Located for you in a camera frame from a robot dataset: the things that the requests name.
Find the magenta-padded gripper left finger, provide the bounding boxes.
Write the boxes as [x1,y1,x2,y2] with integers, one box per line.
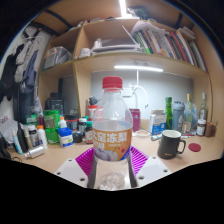
[54,147,98,190]

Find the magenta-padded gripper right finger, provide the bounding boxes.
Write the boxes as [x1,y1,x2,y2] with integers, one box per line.
[127,145,172,190]

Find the clear bottle with orange label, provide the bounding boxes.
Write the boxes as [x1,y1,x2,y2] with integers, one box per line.
[91,76,134,191]

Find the black mug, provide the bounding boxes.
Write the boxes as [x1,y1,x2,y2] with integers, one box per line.
[156,129,187,160]

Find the silver can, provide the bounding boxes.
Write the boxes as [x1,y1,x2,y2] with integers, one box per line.
[23,144,46,160]

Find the white bottle with orange cap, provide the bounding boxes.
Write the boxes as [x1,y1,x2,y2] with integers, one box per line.
[36,124,49,150]

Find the white and blue carton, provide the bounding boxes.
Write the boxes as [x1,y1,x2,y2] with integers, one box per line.
[148,109,168,136]

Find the flat round red coaster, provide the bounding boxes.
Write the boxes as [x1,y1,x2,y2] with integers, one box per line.
[187,142,202,153]

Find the magenta box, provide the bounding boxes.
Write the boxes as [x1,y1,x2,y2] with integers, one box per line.
[129,108,141,133]

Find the green tub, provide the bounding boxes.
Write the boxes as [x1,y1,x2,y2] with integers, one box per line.
[43,109,62,145]

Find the grey shaker bottle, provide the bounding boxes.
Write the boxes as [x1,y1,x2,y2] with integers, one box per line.
[171,101,185,134]

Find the green bottle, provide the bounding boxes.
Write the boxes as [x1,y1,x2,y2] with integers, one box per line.
[164,96,173,130]

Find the red and white jar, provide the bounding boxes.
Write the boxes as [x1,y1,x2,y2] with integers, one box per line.
[87,104,99,121]

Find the brown jar with white lid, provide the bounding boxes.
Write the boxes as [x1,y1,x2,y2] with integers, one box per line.
[196,118,207,137]

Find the yellow-capped bottle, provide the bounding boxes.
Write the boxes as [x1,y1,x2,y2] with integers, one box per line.
[185,93,193,133]

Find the brown mug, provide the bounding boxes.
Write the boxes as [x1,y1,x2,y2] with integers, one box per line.
[204,121,218,138]

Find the black bag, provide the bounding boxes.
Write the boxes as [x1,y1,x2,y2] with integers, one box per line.
[0,133,13,160]

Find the tall clear glass bottle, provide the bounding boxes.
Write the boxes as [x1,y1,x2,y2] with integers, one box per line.
[198,92,209,123]

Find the white desk lamp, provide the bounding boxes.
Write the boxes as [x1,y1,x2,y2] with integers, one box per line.
[113,64,164,109]

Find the hanging clothes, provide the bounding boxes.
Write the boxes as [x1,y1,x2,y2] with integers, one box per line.
[0,31,44,124]

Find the wooden shelf unit with books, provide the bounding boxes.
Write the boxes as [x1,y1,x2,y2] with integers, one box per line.
[38,6,214,131]

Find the ceiling light tube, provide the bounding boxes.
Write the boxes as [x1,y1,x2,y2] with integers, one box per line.
[118,0,128,18]

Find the white wall socket strip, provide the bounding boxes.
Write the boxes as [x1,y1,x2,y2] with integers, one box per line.
[121,87,134,98]

